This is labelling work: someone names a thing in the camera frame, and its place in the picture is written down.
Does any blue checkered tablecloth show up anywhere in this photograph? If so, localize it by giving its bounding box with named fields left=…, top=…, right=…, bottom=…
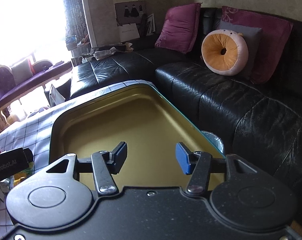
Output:
left=0, top=79, right=157, bottom=238

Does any teal and gold tin box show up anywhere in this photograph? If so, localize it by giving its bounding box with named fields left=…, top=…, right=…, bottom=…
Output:
left=49, top=84, right=222, bottom=189

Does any black leather sofa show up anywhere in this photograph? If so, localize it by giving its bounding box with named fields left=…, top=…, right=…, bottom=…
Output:
left=70, top=8, right=302, bottom=210

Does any purple chaise lounge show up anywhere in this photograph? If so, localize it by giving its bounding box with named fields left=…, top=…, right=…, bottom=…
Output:
left=0, top=59, right=72, bottom=120

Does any round orange pink plush cushion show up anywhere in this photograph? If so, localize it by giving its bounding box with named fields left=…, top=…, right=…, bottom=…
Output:
left=201, top=29, right=249, bottom=76

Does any magenta cushion left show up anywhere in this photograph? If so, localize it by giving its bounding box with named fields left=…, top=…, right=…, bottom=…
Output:
left=155, top=3, right=201, bottom=54

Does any magenta cushion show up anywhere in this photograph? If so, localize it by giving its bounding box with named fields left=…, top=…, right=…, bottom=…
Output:
left=155, top=3, right=201, bottom=54
left=222, top=6, right=293, bottom=84

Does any grey cushion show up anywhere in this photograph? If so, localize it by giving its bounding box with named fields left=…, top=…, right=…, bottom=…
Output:
left=218, top=21, right=262, bottom=79

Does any patterned curtain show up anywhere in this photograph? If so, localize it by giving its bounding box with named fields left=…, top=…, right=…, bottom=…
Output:
left=63, top=0, right=88, bottom=39

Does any magenta cushion right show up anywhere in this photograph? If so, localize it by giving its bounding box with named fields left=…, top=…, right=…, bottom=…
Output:
left=222, top=6, right=293, bottom=84

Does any framed penguin picture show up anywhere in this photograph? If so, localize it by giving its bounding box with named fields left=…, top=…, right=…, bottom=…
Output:
left=115, top=1, right=148, bottom=25

